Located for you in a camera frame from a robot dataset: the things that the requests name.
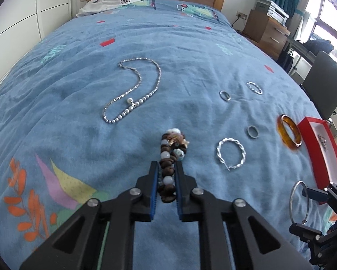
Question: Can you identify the thin silver bangle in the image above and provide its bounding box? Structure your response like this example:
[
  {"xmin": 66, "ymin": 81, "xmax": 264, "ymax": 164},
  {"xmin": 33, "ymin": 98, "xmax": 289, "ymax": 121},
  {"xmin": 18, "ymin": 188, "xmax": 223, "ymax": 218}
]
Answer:
[{"xmin": 289, "ymin": 180, "xmax": 310, "ymax": 225}]

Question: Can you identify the red white jewelry box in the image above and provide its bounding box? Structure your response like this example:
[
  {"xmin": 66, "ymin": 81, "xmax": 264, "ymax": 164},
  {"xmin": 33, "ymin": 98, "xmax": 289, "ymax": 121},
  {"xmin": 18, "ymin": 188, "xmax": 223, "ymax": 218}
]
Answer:
[{"xmin": 298, "ymin": 117, "xmax": 337, "ymax": 189}]

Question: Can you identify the amber resin bangle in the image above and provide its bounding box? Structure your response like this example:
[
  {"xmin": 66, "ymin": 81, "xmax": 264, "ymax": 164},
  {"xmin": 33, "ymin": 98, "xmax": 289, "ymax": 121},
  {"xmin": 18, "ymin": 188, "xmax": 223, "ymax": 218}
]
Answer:
[{"xmin": 277, "ymin": 114, "xmax": 302, "ymax": 150}]

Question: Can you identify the brown white beaded bracelet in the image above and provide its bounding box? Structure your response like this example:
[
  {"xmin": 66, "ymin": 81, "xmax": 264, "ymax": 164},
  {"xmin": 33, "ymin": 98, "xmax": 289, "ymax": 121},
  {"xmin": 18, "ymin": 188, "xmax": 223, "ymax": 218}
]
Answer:
[{"xmin": 157, "ymin": 128, "xmax": 191, "ymax": 204}]

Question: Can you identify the twisted silver bracelet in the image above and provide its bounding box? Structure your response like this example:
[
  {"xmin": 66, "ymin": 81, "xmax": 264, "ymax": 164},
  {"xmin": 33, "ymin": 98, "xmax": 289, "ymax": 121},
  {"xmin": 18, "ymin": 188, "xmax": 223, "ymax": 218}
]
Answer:
[{"xmin": 215, "ymin": 137, "xmax": 247, "ymax": 171}]

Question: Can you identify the small grey ring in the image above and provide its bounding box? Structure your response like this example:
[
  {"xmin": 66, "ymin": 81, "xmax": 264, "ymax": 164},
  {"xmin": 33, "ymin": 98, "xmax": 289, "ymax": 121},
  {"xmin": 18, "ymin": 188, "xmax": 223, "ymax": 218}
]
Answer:
[{"xmin": 246, "ymin": 125, "xmax": 260, "ymax": 140}]

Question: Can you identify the silver pearl necklace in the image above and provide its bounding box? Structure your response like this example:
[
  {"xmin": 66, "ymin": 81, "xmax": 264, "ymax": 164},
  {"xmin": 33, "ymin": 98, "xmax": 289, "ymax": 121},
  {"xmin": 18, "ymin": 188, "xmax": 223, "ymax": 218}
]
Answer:
[{"xmin": 102, "ymin": 57, "xmax": 162, "ymax": 124}]

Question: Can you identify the twisted silver ring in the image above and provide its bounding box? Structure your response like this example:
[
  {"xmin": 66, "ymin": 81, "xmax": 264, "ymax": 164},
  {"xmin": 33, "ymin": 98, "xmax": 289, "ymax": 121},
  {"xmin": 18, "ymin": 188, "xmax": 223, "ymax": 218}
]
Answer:
[{"xmin": 246, "ymin": 81, "xmax": 264, "ymax": 95}]

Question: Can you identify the dark grey desk chair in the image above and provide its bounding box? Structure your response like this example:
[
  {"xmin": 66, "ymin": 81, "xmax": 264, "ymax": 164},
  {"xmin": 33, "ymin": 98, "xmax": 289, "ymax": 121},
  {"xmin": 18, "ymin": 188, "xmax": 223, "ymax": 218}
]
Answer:
[{"xmin": 300, "ymin": 51, "xmax": 337, "ymax": 122}]

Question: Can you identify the blue patterned bed blanket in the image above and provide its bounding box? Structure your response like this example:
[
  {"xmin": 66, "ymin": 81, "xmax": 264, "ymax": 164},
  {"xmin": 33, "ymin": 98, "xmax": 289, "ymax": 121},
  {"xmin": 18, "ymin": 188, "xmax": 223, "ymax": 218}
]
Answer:
[{"xmin": 0, "ymin": 0, "xmax": 319, "ymax": 269}]

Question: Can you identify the desk with clutter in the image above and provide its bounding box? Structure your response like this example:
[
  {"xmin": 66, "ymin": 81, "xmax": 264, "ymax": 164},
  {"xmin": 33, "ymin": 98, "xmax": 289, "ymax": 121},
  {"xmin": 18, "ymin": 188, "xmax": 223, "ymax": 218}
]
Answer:
[{"xmin": 284, "ymin": 38, "xmax": 337, "ymax": 144}]

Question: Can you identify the wooden drawer cabinet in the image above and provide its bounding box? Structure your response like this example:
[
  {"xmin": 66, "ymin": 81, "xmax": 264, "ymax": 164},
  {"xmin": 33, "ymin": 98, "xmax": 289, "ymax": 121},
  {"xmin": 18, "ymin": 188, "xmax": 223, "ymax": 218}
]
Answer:
[{"xmin": 242, "ymin": 10, "xmax": 290, "ymax": 61}]

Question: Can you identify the grey printer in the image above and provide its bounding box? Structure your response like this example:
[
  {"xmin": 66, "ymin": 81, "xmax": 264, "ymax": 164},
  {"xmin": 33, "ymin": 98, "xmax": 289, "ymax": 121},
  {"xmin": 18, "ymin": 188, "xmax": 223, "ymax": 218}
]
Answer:
[{"xmin": 255, "ymin": 0, "xmax": 289, "ymax": 26}]

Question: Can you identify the white clothing pile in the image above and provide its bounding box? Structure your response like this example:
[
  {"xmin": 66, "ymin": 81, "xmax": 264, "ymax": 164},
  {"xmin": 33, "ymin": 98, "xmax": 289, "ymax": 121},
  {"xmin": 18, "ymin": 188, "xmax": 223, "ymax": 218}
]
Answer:
[{"xmin": 76, "ymin": 0, "xmax": 143, "ymax": 17}]

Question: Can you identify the white wardrobe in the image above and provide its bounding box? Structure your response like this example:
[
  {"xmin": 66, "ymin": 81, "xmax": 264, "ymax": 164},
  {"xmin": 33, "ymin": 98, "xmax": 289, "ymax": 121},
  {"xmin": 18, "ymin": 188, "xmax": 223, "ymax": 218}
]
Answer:
[{"xmin": 0, "ymin": 0, "xmax": 72, "ymax": 85}]

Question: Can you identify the wall power socket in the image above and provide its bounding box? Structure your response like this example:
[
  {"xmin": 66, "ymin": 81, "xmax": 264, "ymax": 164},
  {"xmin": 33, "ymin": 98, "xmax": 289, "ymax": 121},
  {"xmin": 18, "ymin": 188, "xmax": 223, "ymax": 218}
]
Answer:
[{"xmin": 236, "ymin": 12, "xmax": 247, "ymax": 20}]

